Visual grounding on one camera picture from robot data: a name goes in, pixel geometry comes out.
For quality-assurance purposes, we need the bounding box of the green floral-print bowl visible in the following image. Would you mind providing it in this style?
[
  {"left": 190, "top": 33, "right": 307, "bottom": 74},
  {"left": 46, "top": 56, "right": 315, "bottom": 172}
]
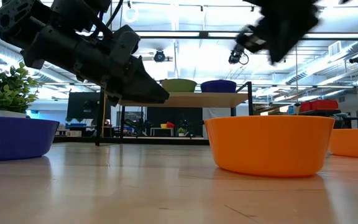
[{"left": 160, "top": 78, "right": 198, "bottom": 93}]

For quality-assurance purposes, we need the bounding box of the black screen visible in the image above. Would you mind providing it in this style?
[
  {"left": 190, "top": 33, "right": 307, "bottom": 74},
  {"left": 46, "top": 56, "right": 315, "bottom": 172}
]
[{"left": 66, "top": 91, "right": 112, "bottom": 121}]

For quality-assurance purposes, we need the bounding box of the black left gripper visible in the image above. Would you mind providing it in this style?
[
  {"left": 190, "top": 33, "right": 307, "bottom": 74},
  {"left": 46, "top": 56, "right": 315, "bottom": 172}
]
[{"left": 72, "top": 45, "right": 170, "bottom": 107}]

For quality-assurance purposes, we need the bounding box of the small white table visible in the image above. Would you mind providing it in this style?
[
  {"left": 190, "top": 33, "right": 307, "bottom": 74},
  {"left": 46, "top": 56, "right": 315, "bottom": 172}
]
[{"left": 149, "top": 126, "right": 175, "bottom": 138}]

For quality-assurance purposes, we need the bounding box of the orange plastic bowl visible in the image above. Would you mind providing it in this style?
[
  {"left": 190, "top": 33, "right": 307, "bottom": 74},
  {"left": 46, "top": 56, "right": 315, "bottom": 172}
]
[
  {"left": 204, "top": 114, "right": 336, "bottom": 179},
  {"left": 328, "top": 128, "right": 358, "bottom": 159}
]

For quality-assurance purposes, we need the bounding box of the white board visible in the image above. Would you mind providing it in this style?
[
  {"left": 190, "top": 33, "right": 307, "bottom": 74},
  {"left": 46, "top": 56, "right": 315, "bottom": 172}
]
[{"left": 202, "top": 107, "right": 232, "bottom": 118}]

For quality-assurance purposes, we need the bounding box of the black overhead camera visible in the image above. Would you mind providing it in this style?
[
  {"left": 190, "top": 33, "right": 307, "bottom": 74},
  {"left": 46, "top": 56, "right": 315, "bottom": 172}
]
[{"left": 227, "top": 43, "right": 250, "bottom": 66}]

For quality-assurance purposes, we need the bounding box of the black partition panel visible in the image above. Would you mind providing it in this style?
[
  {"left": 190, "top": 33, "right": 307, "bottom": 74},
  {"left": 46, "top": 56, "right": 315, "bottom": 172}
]
[{"left": 146, "top": 107, "right": 203, "bottom": 138}]

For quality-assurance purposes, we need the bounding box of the green plant in white pot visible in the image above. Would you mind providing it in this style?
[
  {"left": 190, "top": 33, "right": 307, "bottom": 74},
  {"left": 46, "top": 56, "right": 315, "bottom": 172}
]
[{"left": 0, "top": 51, "right": 42, "bottom": 119}]

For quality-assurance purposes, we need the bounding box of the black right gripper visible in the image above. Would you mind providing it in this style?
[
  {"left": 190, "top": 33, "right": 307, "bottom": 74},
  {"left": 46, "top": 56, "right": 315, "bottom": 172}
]
[{"left": 235, "top": 0, "right": 320, "bottom": 65}]

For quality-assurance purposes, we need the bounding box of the blue plastic bowl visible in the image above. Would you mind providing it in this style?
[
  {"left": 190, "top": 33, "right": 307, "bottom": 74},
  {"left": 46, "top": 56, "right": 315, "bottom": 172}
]
[
  {"left": 0, "top": 116, "right": 60, "bottom": 162},
  {"left": 200, "top": 79, "right": 237, "bottom": 93}
]

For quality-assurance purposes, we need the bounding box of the red storage bin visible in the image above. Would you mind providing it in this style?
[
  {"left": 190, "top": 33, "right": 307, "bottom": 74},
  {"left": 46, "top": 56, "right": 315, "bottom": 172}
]
[{"left": 299, "top": 99, "right": 340, "bottom": 113}]

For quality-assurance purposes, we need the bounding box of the thin hanging cable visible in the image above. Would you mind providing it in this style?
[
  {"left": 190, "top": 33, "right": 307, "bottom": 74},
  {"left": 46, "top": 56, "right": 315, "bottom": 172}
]
[{"left": 294, "top": 40, "right": 300, "bottom": 108}]

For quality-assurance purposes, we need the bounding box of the wooden shelf with black legs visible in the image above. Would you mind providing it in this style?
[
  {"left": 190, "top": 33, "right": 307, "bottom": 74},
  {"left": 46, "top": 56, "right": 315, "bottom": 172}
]
[{"left": 94, "top": 81, "right": 254, "bottom": 147}]

